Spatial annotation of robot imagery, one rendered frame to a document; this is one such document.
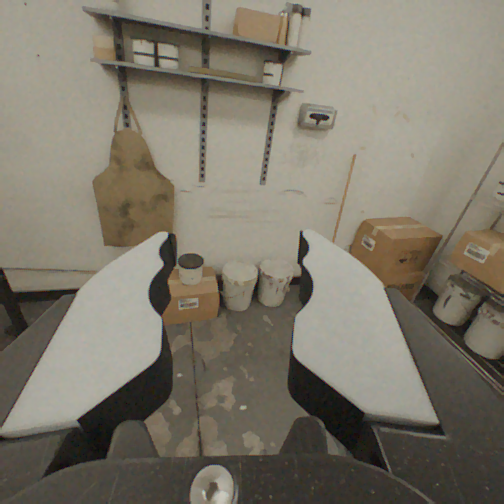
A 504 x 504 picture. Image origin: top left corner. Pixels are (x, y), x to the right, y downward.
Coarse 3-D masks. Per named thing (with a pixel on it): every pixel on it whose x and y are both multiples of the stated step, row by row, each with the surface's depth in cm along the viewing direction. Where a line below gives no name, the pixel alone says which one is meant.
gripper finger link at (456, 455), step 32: (384, 288) 8; (416, 320) 7; (416, 352) 6; (448, 352) 6; (448, 384) 5; (480, 384) 5; (448, 416) 5; (480, 416) 5; (384, 448) 4; (416, 448) 4; (448, 448) 4; (480, 448) 4; (416, 480) 4; (448, 480) 4; (480, 480) 4
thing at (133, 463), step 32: (128, 448) 4; (288, 448) 4; (320, 448) 4; (64, 480) 4; (96, 480) 4; (128, 480) 4; (160, 480) 4; (192, 480) 4; (224, 480) 4; (256, 480) 4; (288, 480) 4; (320, 480) 4; (352, 480) 4; (384, 480) 4
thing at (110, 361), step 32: (128, 256) 10; (160, 256) 10; (96, 288) 8; (128, 288) 8; (160, 288) 9; (64, 320) 7; (96, 320) 7; (128, 320) 7; (160, 320) 7; (64, 352) 6; (96, 352) 6; (128, 352) 6; (160, 352) 6; (32, 384) 5; (64, 384) 5; (96, 384) 5; (128, 384) 6; (160, 384) 6; (32, 416) 5; (64, 416) 5; (96, 416) 5; (128, 416) 6; (96, 448) 5
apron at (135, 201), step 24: (120, 144) 173; (144, 144) 177; (120, 168) 180; (144, 168) 184; (96, 192) 185; (120, 192) 188; (144, 192) 190; (168, 192) 196; (120, 216) 195; (144, 216) 199; (168, 216) 206; (120, 240) 205; (144, 240) 211
